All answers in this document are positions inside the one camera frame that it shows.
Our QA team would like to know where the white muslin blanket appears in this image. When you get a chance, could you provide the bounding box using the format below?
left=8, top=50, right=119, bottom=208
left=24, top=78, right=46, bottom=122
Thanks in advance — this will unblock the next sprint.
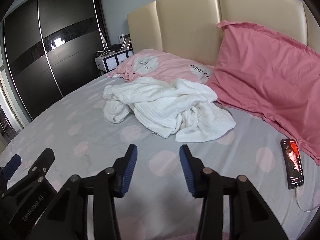
left=103, top=77, right=236, bottom=142

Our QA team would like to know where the black smartphone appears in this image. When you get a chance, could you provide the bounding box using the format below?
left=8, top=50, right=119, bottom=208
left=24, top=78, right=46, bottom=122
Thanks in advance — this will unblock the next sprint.
left=280, top=139, right=304, bottom=190

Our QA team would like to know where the grey polka dot bedsheet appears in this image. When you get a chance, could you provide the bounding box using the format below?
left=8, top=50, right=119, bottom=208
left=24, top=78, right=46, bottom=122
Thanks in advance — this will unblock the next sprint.
left=1, top=76, right=319, bottom=239

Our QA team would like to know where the white nightstand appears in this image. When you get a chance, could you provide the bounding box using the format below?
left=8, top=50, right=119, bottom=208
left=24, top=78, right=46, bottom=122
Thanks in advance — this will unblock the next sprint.
left=94, top=44, right=133, bottom=75

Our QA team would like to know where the black sliding wardrobe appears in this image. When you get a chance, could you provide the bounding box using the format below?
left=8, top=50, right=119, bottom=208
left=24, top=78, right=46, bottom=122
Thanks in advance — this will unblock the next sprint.
left=3, top=0, right=110, bottom=119

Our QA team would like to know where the light pink printed pillow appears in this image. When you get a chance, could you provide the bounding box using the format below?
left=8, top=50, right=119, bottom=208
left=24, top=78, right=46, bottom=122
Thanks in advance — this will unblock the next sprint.
left=106, top=49, right=214, bottom=83

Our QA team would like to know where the dark pink pillow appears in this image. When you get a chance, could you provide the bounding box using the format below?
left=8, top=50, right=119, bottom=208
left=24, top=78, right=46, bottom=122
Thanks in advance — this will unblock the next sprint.
left=207, top=21, right=319, bottom=163

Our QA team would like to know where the beige padded headboard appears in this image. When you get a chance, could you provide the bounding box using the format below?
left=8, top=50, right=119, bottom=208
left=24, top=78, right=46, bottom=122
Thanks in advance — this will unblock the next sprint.
left=127, top=0, right=319, bottom=65

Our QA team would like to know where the white charging cable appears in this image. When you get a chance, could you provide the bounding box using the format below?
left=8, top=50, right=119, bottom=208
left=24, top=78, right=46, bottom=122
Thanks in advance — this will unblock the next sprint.
left=292, top=187, right=320, bottom=213

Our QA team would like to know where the picture frame on nightstand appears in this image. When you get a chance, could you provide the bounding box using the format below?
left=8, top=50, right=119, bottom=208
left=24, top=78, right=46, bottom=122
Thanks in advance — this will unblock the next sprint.
left=121, top=37, right=131, bottom=50

